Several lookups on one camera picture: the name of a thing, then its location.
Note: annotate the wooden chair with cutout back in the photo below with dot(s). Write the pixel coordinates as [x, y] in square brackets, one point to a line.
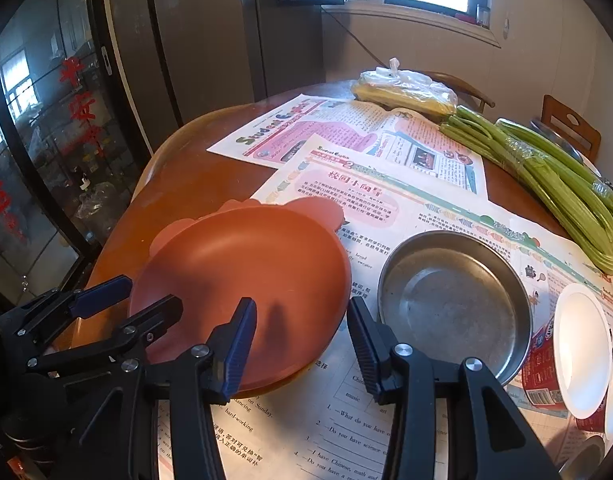
[571, 125]

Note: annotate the wooden chair with curved back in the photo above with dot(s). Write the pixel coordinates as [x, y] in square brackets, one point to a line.
[466, 85]

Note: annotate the colourful pink headline newspaper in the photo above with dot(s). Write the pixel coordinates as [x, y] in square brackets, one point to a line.
[336, 130]

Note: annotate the small steel cup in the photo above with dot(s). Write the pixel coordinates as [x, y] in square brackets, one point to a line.
[583, 460]

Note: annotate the colourful green bordered newspaper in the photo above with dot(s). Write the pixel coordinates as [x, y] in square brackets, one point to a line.
[436, 210]

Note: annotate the celery bundle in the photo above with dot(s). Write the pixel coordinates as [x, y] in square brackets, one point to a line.
[546, 175]

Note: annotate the plastic bag of yellow food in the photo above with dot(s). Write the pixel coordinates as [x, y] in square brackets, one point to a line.
[401, 92]

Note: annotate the glass door with red decals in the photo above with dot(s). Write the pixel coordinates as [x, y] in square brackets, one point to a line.
[41, 135]

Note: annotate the orange plastic plate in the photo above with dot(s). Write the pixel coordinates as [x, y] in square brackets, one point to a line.
[246, 270]

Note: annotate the short grey refrigerator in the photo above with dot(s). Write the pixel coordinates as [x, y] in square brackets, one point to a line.
[131, 35]

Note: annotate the green stalk vegetable bundle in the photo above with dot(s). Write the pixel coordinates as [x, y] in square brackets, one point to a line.
[556, 155]

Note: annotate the small bottle on windowsill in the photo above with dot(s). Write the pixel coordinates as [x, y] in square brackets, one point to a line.
[482, 16]

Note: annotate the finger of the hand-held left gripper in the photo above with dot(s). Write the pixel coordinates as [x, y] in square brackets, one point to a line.
[101, 296]
[151, 322]

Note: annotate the tall grey refrigerator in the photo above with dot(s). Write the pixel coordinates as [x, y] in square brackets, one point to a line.
[211, 30]

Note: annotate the red printed package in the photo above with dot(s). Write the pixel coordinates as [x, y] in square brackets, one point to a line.
[538, 360]

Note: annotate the wall socket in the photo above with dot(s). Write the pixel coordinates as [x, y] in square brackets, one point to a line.
[506, 29]

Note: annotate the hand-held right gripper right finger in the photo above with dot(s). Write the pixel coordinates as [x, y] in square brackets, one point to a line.
[367, 355]

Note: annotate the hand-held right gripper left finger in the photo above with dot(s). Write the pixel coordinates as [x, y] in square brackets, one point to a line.
[238, 347]

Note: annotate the newspaper with exercise text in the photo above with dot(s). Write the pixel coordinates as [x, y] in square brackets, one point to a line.
[306, 425]

